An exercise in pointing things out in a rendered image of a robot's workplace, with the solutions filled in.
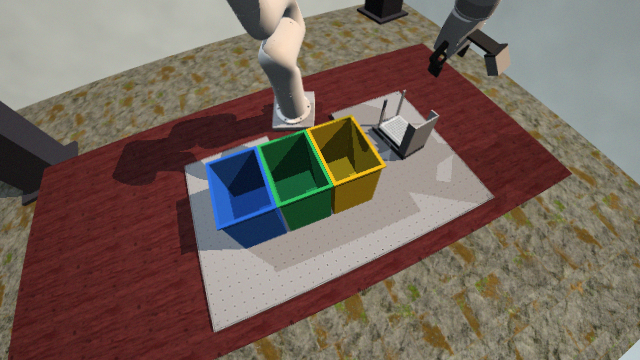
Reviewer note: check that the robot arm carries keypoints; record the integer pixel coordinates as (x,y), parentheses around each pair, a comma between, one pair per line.
(278,54)

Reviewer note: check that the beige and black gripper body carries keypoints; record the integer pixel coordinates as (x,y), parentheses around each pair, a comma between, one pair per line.
(455,31)

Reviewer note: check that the yellow open-top bin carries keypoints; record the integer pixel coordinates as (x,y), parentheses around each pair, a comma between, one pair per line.
(349,159)

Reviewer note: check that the green open-top bin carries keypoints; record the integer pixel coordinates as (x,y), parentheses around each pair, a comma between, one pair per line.
(299,182)

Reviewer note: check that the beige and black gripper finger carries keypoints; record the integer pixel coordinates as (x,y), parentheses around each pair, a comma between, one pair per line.
(436,65)
(463,51)

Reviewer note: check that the blue open-top bin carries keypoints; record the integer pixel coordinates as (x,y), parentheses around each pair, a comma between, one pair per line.
(237,189)

